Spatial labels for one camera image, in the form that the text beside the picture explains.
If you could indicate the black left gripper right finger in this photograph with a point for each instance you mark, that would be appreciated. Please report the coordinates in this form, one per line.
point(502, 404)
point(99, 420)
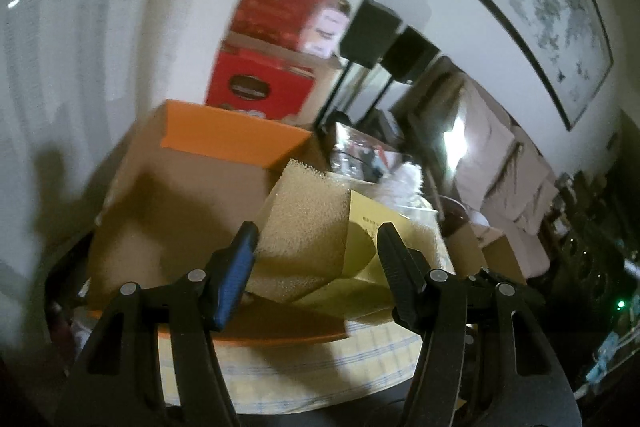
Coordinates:
point(405, 270)

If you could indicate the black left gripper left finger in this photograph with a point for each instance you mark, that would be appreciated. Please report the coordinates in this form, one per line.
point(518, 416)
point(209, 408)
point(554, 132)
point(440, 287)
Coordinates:
point(228, 271)

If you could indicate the white feather duster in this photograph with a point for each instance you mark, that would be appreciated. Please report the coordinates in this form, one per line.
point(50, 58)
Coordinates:
point(401, 187)

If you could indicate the yellow sponge block with label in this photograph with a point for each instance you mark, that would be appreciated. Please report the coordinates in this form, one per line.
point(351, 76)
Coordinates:
point(317, 244)

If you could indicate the brown cardboard box right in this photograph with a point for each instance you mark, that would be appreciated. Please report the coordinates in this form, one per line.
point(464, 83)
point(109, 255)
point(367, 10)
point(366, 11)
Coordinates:
point(473, 247)

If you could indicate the orange cardboard box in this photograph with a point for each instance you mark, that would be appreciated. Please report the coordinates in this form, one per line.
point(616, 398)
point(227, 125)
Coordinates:
point(190, 177)

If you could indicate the yellow plaid tablecloth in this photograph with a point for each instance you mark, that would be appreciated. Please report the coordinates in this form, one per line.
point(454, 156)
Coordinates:
point(278, 380)

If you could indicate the clear bag of items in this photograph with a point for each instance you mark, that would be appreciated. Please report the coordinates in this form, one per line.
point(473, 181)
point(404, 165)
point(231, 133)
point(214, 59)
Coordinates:
point(359, 156)

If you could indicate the brown cushion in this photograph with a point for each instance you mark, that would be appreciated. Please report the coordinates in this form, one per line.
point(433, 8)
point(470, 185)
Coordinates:
point(480, 156)

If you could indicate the red collection gift box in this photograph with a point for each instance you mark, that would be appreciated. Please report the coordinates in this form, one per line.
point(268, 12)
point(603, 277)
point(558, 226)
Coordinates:
point(258, 84)

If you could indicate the black speaker left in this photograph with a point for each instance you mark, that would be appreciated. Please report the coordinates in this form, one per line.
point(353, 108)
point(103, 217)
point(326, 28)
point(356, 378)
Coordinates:
point(370, 33)

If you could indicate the pink white tissue pack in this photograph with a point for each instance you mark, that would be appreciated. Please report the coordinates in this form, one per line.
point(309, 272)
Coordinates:
point(323, 32)

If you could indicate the red gift bag upper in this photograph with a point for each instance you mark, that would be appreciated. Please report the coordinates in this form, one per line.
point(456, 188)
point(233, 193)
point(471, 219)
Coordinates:
point(279, 22)

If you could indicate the framed ink painting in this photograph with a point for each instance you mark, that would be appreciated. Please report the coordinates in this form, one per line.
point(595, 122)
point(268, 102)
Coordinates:
point(567, 44)

